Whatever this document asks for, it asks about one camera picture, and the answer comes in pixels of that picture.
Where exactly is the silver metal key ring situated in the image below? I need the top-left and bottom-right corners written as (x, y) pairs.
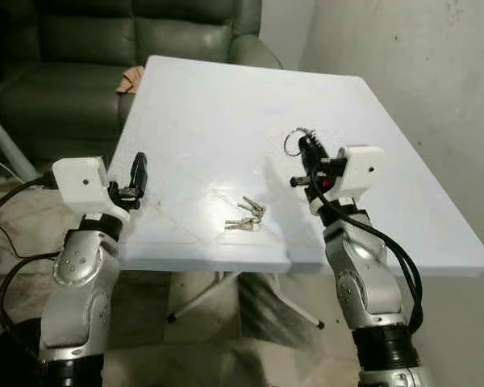
top-left (283, 127), bottom-right (318, 157)

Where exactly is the white folding table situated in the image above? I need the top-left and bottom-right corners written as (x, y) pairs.
top-left (113, 55), bottom-right (484, 277)

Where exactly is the silver key bunch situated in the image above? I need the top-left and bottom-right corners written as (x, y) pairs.
top-left (224, 196), bottom-right (268, 234)

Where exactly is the grey blue furniture leg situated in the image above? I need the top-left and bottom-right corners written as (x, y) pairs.
top-left (0, 103), bottom-right (38, 183)

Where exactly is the dark green leather sofa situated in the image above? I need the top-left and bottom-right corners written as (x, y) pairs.
top-left (0, 0), bottom-right (285, 164)

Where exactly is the white metal table leg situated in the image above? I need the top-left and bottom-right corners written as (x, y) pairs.
top-left (258, 273), bottom-right (326, 331)
top-left (167, 272), bottom-right (243, 324)

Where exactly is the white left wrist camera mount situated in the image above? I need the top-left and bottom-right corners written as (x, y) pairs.
top-left (52, 156), bottom-right (132, 223)

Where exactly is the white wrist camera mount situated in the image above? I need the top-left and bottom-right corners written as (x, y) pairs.
top-left (311, 146), bottom-right (386, 215)
top-left (52, 156), bottom-right (132, 223)

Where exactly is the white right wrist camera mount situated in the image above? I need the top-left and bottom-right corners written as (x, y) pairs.
top-left (311, 146), bottom-right (386, 215)

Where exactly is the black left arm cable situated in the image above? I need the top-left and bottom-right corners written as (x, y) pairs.
top-left (0, 176), bottom-right (62, 339)

